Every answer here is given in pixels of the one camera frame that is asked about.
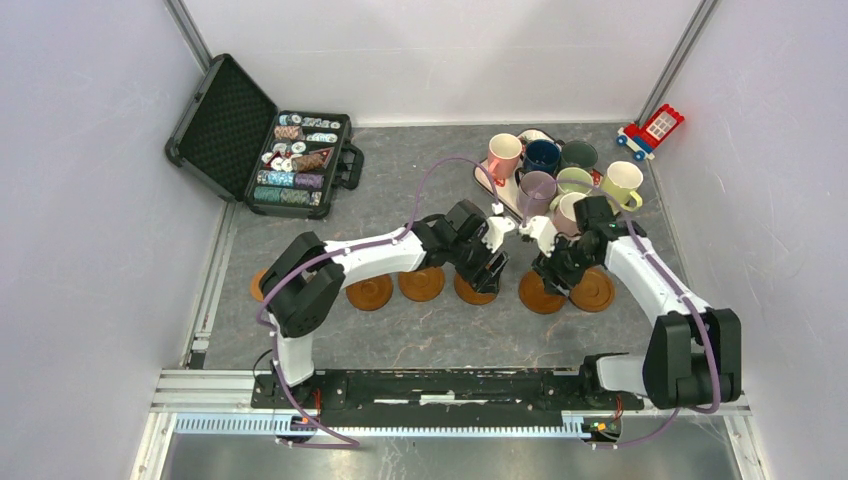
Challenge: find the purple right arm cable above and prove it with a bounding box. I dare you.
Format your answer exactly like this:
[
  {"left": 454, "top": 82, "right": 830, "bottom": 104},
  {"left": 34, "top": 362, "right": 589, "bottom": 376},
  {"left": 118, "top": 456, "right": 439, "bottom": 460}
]
[{"left": 521, "top": 178, "right": 721, "bottom": 452}]

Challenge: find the pale pink white mug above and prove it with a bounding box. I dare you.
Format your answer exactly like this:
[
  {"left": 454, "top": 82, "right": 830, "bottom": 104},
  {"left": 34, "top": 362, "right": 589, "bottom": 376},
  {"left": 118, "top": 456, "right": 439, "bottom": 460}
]
[{"left": 550, "top": 192, "right": 587, "bottom": 238}]

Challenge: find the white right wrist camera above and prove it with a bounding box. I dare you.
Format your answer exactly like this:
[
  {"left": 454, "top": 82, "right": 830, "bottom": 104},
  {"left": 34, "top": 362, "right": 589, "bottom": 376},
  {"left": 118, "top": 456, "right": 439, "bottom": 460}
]
[{"left": 518, "top": 215, "right": 559, "bottom": 257}]

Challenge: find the lilac mug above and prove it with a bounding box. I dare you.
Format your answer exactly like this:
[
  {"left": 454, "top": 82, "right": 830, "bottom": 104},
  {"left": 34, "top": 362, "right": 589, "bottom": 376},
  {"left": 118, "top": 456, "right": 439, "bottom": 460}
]
[{"left": 514, "top": 168, "right": 557, "bottom": 219}]

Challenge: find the black poker chip case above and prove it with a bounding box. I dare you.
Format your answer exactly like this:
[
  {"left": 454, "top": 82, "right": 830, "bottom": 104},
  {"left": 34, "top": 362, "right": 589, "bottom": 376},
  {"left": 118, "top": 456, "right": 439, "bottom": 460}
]
[{"left": 164, "top": 54, "right": 364, "bottom": 219}]

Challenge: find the brown grooved wooden coaster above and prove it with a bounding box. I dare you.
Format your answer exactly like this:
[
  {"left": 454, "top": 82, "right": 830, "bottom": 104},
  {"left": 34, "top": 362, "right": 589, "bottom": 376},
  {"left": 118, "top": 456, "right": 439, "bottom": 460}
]
[
  {"left": 569, "top": 267, "right": 616, "bottom": 313},
  {"left": 518, "top": 270, "right": 568, "bottom": 315},
  {"left": 453, "top": 274, "right": 497, "bottom": 306},
  {"left": 345, "top": 274, "right": 394, "bottom": 311},
  {"left": 397, "top": 267, "right": 445, "bottom": 302}
]

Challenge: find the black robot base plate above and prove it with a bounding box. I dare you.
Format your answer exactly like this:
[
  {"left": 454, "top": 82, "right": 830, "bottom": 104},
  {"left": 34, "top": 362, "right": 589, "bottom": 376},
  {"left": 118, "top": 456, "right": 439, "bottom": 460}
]
[{"left": 291, "top": 368, "right": 644, "bottom": 428}]

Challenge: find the light orange flat coaster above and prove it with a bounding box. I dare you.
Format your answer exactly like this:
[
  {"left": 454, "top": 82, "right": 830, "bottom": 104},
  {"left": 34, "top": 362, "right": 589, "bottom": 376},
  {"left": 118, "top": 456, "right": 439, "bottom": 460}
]
[{"left": 249, "top": 269, "right": 267, "bottom": 302}]

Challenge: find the light green mug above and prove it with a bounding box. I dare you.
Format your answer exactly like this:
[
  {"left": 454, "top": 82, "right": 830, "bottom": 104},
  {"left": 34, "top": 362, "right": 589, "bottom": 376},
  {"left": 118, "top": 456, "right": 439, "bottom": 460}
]
[{"left": 549, "top": 167, "right": 594, "bottom": 211}]

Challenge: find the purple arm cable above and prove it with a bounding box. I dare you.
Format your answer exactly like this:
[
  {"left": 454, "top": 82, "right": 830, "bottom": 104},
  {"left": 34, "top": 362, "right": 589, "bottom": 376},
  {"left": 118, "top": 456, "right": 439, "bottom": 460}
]
[
  {"left": 254, "top": 156, "right": 506, "bottom": 450},
  {"left": 521, "top": 178, "right": 721, "bottom": 452}
]

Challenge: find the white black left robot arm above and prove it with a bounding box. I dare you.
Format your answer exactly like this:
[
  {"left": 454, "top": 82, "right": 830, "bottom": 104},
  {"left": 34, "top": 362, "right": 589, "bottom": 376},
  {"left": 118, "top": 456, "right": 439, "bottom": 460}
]
[{"left": 258, "top": 200, "right": 517, "bottom": 408}]

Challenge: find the dark blue mug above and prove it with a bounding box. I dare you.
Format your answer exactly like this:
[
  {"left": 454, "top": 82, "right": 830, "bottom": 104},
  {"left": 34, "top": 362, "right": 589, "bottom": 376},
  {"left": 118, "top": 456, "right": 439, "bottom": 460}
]
[{"left": 522, "top": 139, "right": 561, "bottom": 176}]

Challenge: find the yellow-green mug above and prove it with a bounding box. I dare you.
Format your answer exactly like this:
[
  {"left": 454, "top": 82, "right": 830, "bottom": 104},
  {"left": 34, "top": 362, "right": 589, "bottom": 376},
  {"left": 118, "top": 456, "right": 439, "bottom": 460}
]
[{"left": 600, "top": 161, "right": 644, "bottom": 212}]

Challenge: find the dark green mug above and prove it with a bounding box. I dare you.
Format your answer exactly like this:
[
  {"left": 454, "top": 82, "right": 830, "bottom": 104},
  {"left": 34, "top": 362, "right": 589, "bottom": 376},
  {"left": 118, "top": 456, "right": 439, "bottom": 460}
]
[{"left": 560, "top": 140, "right": 598, "bottom": 169}]

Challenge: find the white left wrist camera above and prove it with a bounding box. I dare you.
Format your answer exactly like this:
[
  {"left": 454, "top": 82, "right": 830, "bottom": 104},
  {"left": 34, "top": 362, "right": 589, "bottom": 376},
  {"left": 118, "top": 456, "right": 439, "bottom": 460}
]
[{"left": 482, "top": 216, "right": 517, "bottom": 252}]

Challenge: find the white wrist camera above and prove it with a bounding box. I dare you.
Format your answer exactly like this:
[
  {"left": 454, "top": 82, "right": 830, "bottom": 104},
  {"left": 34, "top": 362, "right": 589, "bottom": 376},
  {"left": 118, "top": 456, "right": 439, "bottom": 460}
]
[
  {"left": 482, "top": 216, "right": 517, "bottom": 252},
  {"left": 518, "top": 215, "right": 559, "bottom": 257}
]

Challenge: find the aluminium frame rail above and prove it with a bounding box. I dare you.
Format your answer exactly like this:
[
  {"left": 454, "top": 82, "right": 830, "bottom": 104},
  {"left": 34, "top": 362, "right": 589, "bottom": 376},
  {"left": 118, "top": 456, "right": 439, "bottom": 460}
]
[{"left": 131, "top": 370, "right": 770, "bottom": 479}]

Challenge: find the red blue toy block car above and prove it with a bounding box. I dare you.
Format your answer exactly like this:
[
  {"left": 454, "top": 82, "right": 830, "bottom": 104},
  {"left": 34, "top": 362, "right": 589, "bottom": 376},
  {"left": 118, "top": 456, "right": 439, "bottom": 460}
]
[{"left": 615, "top": 103, "right": 685, "bottom": 162}]

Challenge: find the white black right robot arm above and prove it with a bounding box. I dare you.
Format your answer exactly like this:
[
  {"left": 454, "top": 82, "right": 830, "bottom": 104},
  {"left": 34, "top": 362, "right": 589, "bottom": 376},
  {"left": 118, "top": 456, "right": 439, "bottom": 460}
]
[{"left": 519, "top": 196, "right": 742, "bottom": 412}]

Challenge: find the white strawberry print tray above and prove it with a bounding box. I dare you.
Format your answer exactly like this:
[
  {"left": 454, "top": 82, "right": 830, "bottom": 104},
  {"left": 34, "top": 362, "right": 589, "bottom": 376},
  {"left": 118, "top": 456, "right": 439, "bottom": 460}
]
[{"left": 473, "top": 128, "right": 603, "bottom": 218}]

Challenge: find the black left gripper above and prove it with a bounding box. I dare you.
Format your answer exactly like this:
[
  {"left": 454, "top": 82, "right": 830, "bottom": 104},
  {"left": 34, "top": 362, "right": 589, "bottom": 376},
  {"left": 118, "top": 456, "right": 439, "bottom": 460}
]
[{"left": 448, "top": 228, "right": 510, "bottom": 296}]

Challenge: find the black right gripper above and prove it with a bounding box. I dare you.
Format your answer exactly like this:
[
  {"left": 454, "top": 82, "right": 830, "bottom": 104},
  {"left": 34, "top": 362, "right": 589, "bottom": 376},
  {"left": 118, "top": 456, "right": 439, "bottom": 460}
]
[{"left": 531, "top": 229, "right": 599, "bottom": 297}]

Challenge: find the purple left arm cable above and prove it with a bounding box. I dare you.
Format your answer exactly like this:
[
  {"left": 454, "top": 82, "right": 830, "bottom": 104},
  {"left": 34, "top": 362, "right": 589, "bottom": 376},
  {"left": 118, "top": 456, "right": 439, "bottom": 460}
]
[{"left": 254, "top": 156, "right": 506, "bottom": 450}]

